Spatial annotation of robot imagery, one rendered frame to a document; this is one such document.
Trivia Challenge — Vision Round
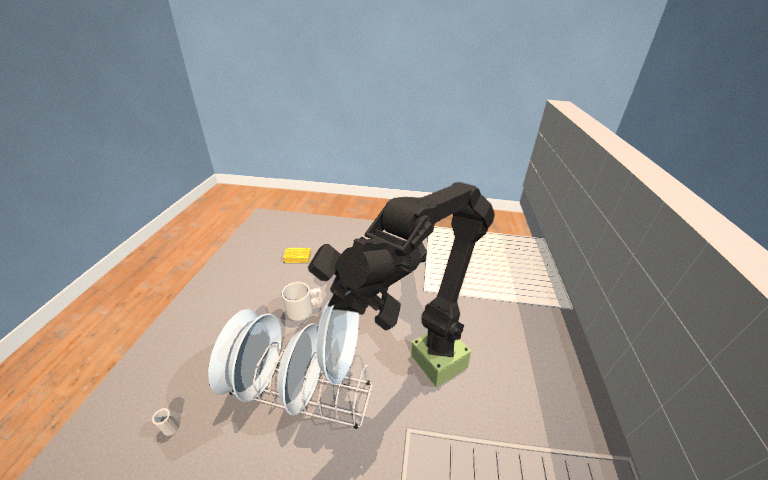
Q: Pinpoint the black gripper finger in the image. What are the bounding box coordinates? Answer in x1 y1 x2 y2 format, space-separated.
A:
333 292 366 315
328 276 346 307

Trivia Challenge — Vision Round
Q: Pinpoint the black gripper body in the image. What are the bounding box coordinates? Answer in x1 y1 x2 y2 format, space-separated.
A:
308 244 401 331

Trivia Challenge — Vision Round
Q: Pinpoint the white wire dish rack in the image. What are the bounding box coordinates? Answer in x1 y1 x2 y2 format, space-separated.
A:
253 344 372 429

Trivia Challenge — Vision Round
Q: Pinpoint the pale grey cylindrical cup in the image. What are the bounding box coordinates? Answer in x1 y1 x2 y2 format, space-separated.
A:
152 409 179 436

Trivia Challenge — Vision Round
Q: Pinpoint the grey tiled splashback panel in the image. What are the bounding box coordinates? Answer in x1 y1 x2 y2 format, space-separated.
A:
519 100 768 480

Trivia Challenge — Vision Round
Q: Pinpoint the yellow sponge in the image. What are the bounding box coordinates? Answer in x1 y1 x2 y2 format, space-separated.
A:
283 248 311 263

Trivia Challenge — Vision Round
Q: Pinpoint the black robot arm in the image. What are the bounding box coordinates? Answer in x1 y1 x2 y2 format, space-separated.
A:
337 182 495 357

